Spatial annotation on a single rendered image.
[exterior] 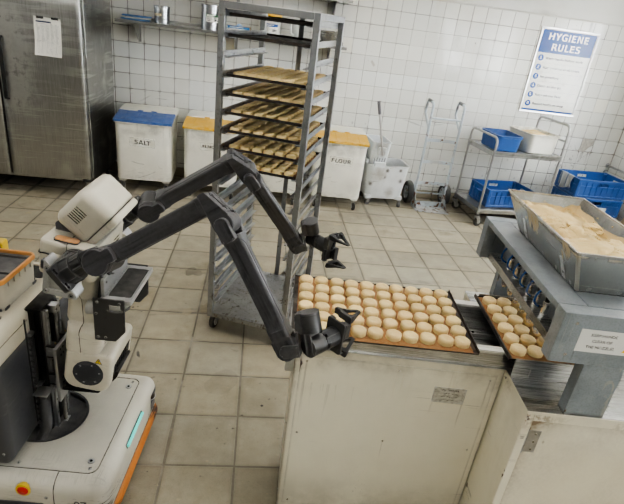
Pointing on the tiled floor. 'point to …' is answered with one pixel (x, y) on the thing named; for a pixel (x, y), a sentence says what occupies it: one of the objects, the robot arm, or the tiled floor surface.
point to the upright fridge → (44, 91)
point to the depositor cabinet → (558, 448)
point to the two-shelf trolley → (491, 167)
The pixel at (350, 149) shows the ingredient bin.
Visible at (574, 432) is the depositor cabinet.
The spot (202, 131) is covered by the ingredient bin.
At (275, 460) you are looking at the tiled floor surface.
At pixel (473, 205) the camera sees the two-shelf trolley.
